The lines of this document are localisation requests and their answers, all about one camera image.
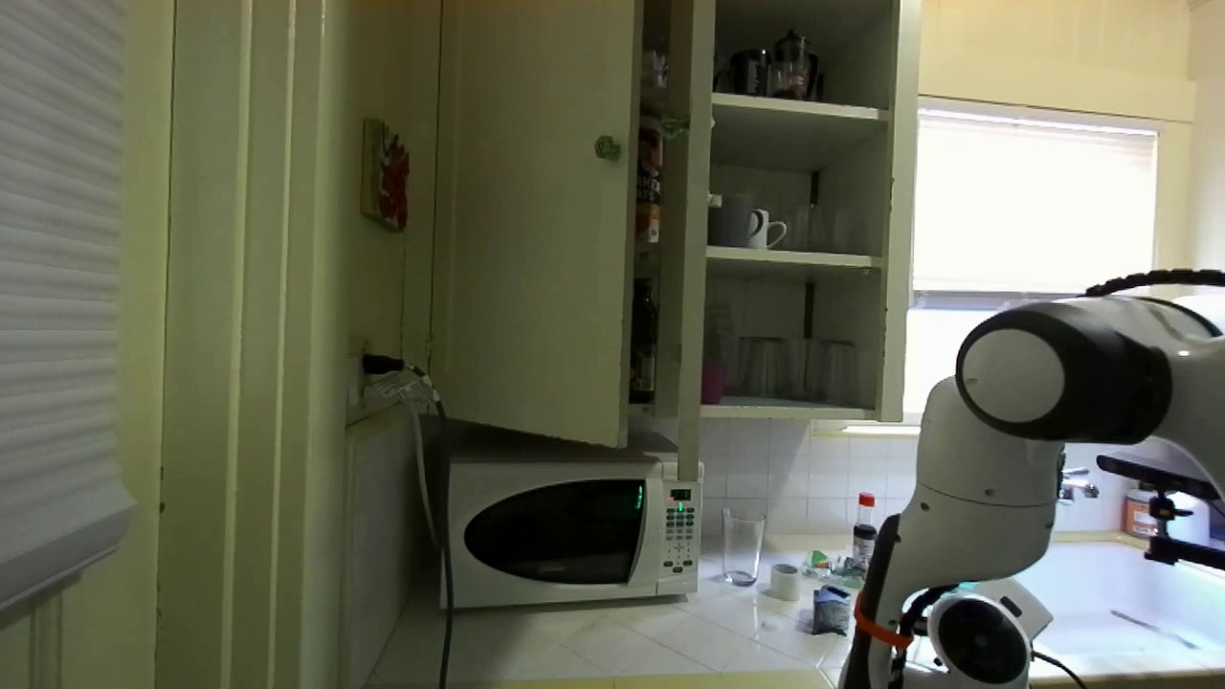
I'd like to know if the tall clear drinking glass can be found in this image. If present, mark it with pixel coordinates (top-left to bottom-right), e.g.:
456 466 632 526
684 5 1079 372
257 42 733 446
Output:
719 506 769 591

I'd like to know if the white slatted window blind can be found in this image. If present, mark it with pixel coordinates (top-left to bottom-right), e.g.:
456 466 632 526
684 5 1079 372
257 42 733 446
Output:
0 0 138 615

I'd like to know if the wide white roller blind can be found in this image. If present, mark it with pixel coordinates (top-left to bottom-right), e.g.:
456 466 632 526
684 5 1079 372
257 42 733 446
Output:
910 102 1166 306

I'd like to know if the cream wall cabinet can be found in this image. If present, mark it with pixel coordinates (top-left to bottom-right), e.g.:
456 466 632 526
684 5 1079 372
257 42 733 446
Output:
628 0 923 435

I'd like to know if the white ceramic mug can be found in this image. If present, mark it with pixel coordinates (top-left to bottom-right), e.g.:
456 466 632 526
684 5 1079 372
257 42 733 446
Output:
744 208 793 252

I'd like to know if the white microwave oven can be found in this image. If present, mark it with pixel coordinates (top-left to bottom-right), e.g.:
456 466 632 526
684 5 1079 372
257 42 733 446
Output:
424 423 706 614

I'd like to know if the cream cabinet door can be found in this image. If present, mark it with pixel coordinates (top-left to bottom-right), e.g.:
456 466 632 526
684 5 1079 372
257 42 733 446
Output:
433 0 645 450

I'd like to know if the black plug adapter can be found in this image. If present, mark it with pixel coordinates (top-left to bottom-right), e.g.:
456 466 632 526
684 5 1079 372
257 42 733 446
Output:
362 347 414 381

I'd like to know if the red wall hanging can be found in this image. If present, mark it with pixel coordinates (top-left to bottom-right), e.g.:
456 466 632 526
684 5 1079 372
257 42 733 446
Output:
362 116 414 237

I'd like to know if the clear shelf glass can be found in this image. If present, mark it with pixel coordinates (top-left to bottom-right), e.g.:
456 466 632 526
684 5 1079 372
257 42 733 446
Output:
738 334 784 407
821 338 863 407
781 338 824 407

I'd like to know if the dark sauce bottle red cap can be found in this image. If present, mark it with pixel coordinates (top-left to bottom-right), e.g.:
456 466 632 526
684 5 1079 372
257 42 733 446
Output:
850 489 886 578

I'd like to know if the grey ceramic mug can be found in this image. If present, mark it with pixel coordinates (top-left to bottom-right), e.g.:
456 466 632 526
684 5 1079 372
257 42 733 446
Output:
710 191 759 247

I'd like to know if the clear bag with green items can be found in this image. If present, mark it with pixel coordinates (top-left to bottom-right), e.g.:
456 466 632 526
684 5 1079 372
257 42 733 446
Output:
804 547 859 584

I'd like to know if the orange forearm strap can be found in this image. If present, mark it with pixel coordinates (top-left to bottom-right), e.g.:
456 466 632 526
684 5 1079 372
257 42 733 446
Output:
850 607 918 657

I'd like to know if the blue and white mug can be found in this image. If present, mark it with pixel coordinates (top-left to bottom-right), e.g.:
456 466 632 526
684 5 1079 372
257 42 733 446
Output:
813 583 854 638

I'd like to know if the black microwave power cord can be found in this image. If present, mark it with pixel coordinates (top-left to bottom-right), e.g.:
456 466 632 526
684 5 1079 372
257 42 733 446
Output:
437 598 461 689

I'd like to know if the dark glass pot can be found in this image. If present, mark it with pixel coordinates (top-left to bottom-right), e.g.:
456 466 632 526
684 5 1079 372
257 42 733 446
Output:
723 28 829 102

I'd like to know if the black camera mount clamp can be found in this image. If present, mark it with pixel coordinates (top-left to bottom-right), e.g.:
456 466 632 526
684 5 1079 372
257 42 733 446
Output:
1097 446 1225 574

